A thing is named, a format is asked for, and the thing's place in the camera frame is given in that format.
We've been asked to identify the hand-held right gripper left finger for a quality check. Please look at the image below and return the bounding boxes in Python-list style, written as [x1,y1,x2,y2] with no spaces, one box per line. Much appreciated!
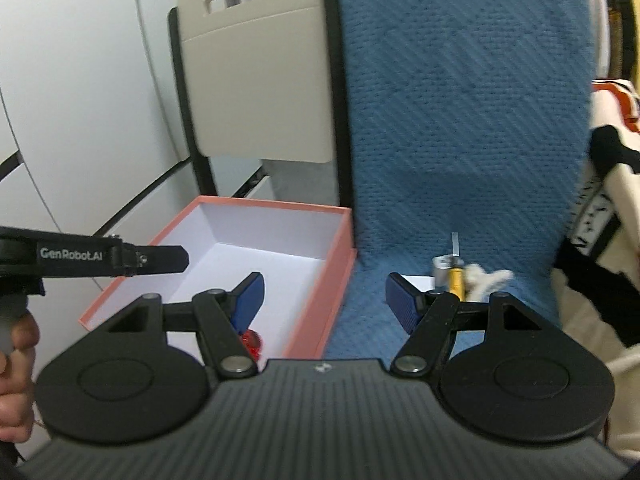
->
[100,271,265,380]

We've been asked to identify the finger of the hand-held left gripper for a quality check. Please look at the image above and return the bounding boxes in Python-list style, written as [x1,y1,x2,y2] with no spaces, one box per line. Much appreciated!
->
[134,244,190,276]

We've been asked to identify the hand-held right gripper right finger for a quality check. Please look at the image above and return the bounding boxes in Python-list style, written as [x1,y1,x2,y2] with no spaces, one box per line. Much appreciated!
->
[385,272,546,378]

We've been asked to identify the white rectangular card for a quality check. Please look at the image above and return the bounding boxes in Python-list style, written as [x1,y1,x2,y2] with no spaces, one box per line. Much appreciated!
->
[401,275,439,294]

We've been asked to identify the red translucent figurine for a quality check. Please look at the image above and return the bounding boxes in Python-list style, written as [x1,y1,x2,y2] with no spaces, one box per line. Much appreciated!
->
[241,329,264,362]

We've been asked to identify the silver metal cylinder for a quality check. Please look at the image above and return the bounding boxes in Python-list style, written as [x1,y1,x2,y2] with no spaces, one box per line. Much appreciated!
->
[432,232,460,288]

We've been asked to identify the yellow pen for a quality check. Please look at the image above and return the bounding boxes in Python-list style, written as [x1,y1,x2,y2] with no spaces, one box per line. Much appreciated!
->
[449,267,469,302]

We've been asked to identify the pink cardboard box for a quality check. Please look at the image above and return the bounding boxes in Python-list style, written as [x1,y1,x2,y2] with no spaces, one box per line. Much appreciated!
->
[78,196,358,361]

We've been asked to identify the white fluffy toy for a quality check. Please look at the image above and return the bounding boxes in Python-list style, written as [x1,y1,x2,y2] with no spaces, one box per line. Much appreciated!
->
[465,264,516,302]

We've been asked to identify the person's left hand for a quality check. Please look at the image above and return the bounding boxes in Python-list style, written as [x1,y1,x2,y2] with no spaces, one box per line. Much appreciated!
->
[0,310,41,444]

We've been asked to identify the white wardrobe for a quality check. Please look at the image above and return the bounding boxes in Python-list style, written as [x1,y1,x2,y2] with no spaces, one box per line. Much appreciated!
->
[0,0,271,321]

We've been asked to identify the beige folding chair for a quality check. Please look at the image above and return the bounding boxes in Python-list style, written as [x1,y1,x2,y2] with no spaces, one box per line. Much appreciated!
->
[167,0,352,211]

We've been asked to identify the blue quilted cover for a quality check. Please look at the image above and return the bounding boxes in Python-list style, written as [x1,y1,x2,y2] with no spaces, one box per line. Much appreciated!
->
[331,0,599,362]

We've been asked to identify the printed blanket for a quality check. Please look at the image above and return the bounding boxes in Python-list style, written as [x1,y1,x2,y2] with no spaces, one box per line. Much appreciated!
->
[552,77,640,463]

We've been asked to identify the hanging clothes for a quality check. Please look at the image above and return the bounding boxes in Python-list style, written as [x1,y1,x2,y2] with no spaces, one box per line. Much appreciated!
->
[575,0,640,81]

